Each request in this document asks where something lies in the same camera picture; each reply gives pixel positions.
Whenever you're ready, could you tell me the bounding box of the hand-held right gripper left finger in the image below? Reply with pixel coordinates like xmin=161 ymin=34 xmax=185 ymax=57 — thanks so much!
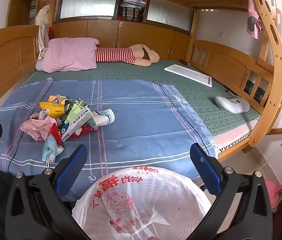
xmin=4 ymin=144 xmax=91 ymax=240

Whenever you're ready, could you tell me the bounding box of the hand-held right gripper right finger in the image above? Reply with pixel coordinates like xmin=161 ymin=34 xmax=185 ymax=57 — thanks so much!
xmin=190 ymin=142 xmax=274 ymax=240

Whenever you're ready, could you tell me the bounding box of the white paper cup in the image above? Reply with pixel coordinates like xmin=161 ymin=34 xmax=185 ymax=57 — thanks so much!
xmin=91 ymin=109 xmax=115 ymax=127

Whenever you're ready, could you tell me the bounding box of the white bag-lined trash bin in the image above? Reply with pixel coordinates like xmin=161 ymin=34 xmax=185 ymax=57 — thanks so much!
xmin=71 ymin=166 xmax=213 ymax=240

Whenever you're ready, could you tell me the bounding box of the yellow snack bag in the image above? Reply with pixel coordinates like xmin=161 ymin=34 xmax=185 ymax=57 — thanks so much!
xmin=39 ymin=95 xmax=70 ymax=118

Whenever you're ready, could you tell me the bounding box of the blue face mask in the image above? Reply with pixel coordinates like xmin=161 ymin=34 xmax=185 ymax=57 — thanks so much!
xmin=42 ymin=134 xmax=65 ymax=167

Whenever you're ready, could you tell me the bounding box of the red box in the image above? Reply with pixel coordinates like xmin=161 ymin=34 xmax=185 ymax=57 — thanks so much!
xmin=71 ymin=124 xmax=99 ymax=139

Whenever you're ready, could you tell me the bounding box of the white medicine box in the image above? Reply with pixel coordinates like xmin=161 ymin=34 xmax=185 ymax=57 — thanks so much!
xmin=61 ymin=106 xmax=94 ymax=142

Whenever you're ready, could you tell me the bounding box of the pink plastic bag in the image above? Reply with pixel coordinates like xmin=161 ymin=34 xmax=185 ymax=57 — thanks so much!
xmin=20 ymin=114 xmax=57 ymax=142

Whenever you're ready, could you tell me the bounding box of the pink patterned bed sheet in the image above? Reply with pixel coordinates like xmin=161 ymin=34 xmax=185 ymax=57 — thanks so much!
xmin=213 ymin=120 xmax=259 ymax=153

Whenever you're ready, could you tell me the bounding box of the light green folded paper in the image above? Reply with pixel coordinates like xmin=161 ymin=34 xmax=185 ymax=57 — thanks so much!
xmin=64 ymin=100 xmax=85 ymax=124

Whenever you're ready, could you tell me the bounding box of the white oval device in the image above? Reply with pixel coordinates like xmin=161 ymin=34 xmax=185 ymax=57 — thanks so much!
xmin=215 ymin=96 xmax=251 ymax=114

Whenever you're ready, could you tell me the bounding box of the green mattress cover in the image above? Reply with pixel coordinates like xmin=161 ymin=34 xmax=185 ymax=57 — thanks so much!
xmin=18 ymin=59 xmax=261 ymax=138

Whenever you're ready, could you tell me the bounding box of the blue plaid blanket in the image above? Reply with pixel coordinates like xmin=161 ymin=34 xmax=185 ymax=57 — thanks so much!
xmin=0 ymin=79 xmax=219 ymax=180

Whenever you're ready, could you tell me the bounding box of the white tray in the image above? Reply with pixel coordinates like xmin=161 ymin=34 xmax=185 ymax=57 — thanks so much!
xmin=164 ymin=64 xmax=213 ymax=88

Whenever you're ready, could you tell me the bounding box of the pink pillow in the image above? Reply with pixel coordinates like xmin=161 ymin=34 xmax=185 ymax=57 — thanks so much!
xmin=42 ymin=37 xmax=100 ymax=73

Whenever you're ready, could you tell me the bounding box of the striped plush doll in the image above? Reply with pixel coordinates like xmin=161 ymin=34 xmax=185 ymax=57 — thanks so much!
xmin=94 ymin=44 xmax=160 ymax=67

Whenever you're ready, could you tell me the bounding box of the wooden bed ladder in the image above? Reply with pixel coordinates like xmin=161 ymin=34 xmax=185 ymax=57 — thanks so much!
xmin=241 ymin=0 xmax=282 ymax=153

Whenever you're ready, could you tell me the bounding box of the pink hanging cloth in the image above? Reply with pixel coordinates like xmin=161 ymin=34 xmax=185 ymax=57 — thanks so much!
xmin=246 ymin=0 xmax=264 ymax=40

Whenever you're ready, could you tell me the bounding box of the ribbed glass window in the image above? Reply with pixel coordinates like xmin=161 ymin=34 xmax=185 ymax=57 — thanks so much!
xmin=59 ymin=0 xmax=119 ymax=20
xmin=146 ymin=0 xmax=194 ymax=34

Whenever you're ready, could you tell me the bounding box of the shelf clutter stack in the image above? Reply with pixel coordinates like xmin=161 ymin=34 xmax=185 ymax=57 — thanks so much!
xmin=117 ymin=0 xmax=149 ymax=22

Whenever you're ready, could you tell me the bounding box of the wooden bunk bed frame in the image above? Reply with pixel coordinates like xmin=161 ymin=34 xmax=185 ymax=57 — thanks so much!
xmin=0 ymin=0 xmax=282 ymax=155

